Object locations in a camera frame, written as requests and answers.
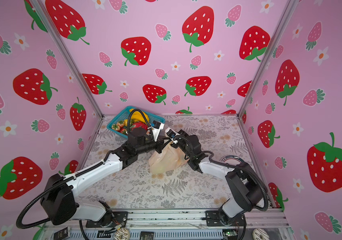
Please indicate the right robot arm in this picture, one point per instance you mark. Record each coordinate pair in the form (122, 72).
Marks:
(248, 190)

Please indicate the beige plastic bag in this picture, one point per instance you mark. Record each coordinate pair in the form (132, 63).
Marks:
(170, 159)

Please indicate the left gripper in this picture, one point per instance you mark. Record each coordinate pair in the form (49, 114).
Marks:
(159, 141)

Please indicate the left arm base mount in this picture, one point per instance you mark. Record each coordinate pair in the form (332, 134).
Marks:
(110, 220)

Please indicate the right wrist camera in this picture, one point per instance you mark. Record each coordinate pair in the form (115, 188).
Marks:
(172, 135)

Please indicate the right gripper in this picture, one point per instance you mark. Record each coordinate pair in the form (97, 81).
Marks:
(186, 135)

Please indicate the small yellow banana bunch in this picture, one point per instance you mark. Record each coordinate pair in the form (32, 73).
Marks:
(138, 117)

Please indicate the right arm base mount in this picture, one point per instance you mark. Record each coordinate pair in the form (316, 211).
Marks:
(216, 218)

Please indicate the teal plastic basket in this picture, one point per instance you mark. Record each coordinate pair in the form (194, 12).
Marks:
(122, 120)

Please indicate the aluminium rail frame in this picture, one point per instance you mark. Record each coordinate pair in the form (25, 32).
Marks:
(201, 224)

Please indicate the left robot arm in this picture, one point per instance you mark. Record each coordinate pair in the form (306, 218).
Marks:
(61, 204)

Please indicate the strawberry fake fruit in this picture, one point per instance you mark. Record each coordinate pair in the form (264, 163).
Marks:
(116, 127)

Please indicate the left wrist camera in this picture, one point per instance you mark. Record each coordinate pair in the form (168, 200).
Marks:
(156, 128)

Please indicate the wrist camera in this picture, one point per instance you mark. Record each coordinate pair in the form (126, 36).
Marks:
(172, 135)
(156, 128)

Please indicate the white sprinkled donut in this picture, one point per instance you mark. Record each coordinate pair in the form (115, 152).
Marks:
(260, 234)

